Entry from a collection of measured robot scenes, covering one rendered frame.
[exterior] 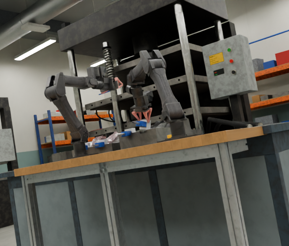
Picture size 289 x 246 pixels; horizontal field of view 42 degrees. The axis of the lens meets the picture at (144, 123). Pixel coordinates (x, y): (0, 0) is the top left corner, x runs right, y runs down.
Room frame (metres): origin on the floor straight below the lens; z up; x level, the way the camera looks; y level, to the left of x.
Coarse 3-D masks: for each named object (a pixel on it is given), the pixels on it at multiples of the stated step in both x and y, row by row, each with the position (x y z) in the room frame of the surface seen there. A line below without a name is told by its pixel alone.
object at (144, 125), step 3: (141, 120) 2.06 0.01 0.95; (144, 120) 2.05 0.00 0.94; (135, 123) 1.99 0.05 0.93; (138, 123) 2.01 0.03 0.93; (141, 123) 2.01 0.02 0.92; (144, 123) 2.03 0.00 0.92; (147, 123) 2.04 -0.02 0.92; (150, 123) 2.07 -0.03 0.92; (138, 126) 2.04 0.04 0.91; (141, 126) 2.03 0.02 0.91; (144, 126) 2.03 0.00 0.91; (147, 126) 2.04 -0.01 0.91; (150, 126) 2.07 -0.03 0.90; (141, 129) 2.06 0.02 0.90; (144, 129) 2.05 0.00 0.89
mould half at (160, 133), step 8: (152, 128) 2.01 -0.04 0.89; (160, 128) 2.04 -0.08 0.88; (168, 128) 2.11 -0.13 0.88; (120, 136) 2.15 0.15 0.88; (128, 136) 2.11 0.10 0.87; (136, 136) 2.08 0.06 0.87; (144, 136) 2.05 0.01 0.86; (152, 136) 2.02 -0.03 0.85; (160, 136) 2.03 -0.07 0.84; (120, 144) 2.15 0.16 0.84; (128, 144) 2.12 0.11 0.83; (136, 144) 2.09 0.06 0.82; (144, 144) 2.05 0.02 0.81
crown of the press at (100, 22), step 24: (120, 0) 2.93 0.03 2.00; (144, 0) 2.80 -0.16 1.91; (168, 0) 2.68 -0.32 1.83; (192, 0) 2.77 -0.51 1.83; (216, 0) 3.14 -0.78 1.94; (72, 24) 3.26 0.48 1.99; (96, 24) 3.10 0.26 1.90; (120, 24) 2.96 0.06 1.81; (144, 24) 3.04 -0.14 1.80; (168, 24) 3.14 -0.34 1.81; (192, 24) 3.25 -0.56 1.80; (72, 48) 3.35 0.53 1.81; (96, 48) 3.47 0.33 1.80; (120, 48) 3.60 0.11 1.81; (144, 48) 3.23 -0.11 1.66
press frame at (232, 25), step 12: (228, 24) 3.31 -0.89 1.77; (192, 36) 3.53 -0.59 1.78; (204, 36) 3.46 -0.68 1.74; (228, 36) 3.32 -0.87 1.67; (132, 60) 3.96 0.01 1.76; (180, 72) 3.71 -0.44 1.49; (204, 72) 3.56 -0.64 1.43; (144, 84) 3.97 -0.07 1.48; (204, 96) 3.59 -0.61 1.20; (240, 96) 3.32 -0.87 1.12; (156, 108) 3.92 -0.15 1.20; (204, 120) 3.61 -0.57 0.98; (228, 120) 3.47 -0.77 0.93; (252, 120) 3.39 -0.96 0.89
